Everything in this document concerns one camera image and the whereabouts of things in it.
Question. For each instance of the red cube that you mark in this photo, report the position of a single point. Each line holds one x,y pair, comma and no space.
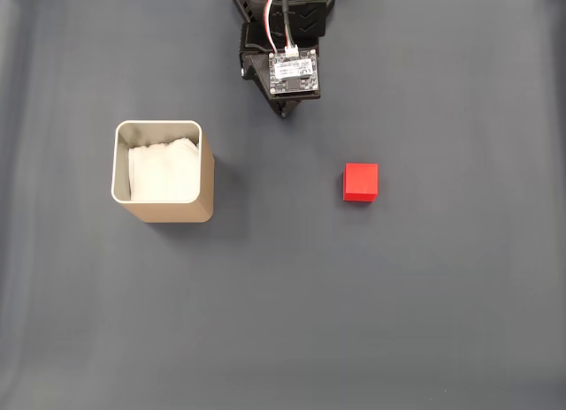
360,182

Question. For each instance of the tan square box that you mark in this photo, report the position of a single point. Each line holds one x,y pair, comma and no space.
177,211

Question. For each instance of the blue-grey table mat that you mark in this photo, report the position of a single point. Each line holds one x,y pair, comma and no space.
398,295

